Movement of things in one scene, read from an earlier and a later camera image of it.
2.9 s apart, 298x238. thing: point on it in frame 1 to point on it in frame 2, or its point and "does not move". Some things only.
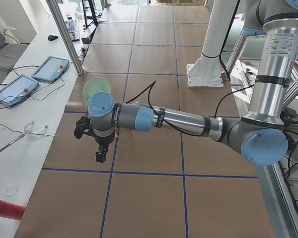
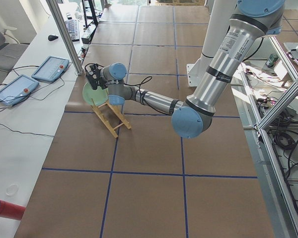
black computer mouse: [51, 37] does not move
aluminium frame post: [64, 35] does not move
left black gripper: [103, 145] to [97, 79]
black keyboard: [73, 26] does not move
